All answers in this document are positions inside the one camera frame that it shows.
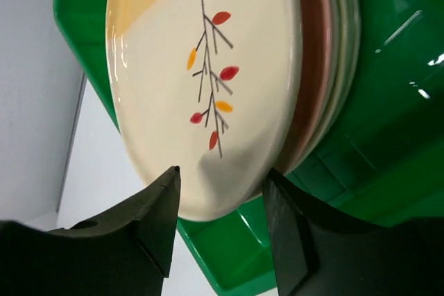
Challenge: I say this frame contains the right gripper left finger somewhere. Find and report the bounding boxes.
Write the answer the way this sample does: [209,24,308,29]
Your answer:
[1,166,180,295]

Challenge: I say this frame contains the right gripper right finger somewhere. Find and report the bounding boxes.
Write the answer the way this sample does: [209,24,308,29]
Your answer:
[262,170,443,295]

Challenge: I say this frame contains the yellow and cream plate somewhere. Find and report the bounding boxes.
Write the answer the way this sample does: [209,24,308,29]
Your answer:
[105,0,302,221]

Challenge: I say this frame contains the green and cream plate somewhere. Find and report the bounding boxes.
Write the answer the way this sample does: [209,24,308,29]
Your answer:
[305,0,361,155]

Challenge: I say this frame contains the pink and cream plate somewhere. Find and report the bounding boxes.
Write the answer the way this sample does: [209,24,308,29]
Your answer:
[275,0,335,174]

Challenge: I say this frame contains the green plastic bin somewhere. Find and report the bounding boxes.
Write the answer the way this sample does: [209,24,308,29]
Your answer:
[52,0,444,295]

